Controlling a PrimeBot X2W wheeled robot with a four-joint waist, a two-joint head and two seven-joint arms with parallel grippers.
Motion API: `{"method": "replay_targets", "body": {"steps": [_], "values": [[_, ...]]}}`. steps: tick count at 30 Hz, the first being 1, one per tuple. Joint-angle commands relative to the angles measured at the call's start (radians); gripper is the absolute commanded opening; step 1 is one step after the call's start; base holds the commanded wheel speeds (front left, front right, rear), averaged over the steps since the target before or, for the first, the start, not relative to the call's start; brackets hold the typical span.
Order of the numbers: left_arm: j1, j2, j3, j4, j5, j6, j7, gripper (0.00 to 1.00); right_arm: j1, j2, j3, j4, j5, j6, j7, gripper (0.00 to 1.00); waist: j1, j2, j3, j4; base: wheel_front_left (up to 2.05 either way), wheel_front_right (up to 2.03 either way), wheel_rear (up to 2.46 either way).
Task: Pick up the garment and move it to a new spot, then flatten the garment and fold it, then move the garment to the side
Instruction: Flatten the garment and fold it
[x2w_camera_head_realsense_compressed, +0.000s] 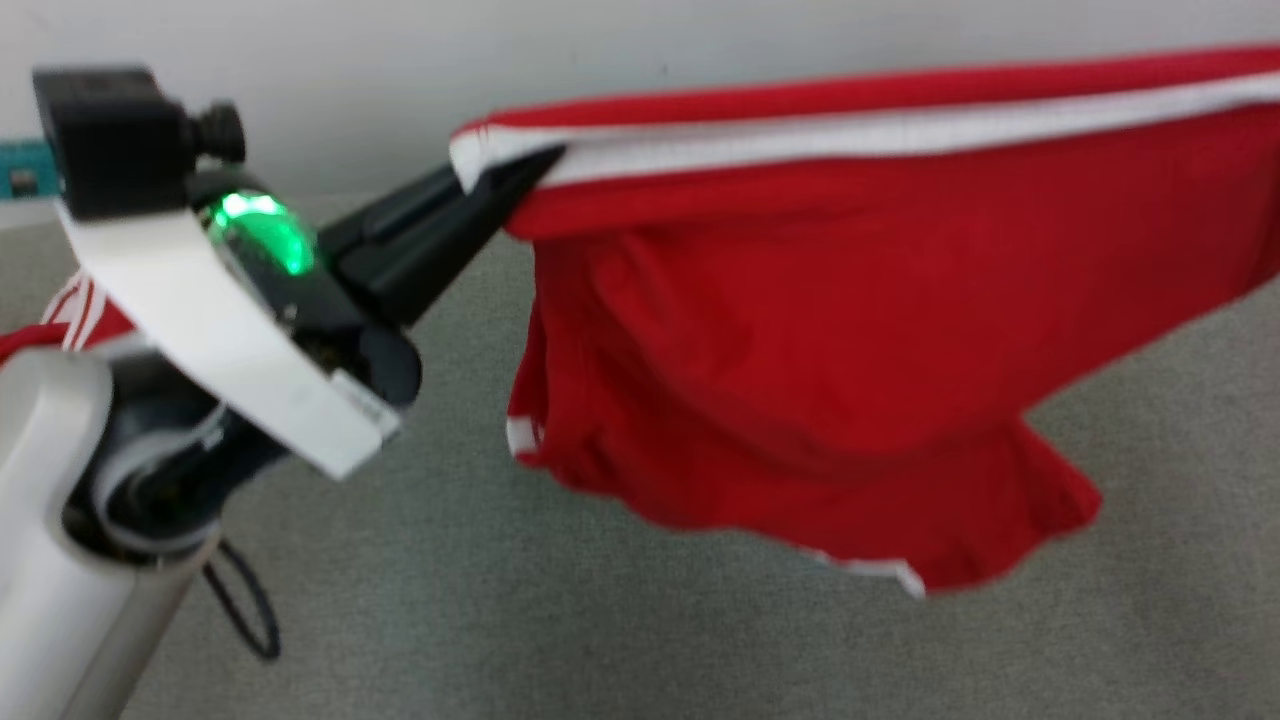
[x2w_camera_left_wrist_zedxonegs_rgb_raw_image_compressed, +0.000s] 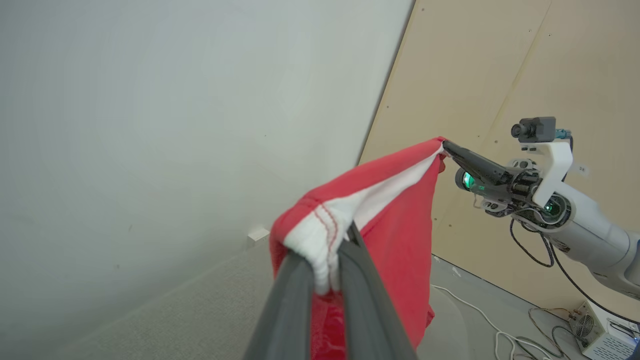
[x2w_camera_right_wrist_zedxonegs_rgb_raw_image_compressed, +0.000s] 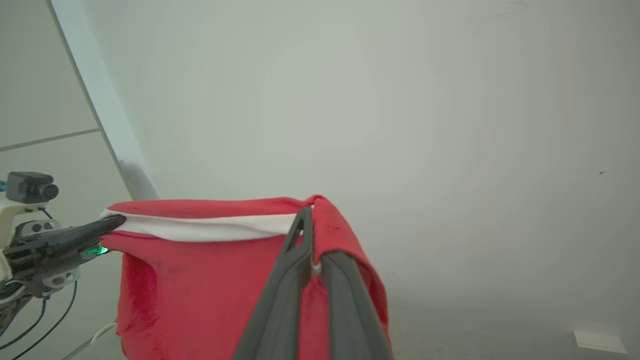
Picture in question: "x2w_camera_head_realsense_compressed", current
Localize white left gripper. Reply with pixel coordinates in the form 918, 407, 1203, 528
60, 146, 567, 482

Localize red and white basketball jersey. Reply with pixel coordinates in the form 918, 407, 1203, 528
0, 270, 141, 367

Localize red shorts with white stripe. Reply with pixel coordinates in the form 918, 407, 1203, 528
448, 44, 1280, 601

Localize teal left camera plug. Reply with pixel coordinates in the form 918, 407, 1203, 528
0, 140, 53, 198

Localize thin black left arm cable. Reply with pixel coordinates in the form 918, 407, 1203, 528
203, 538, 282, 662

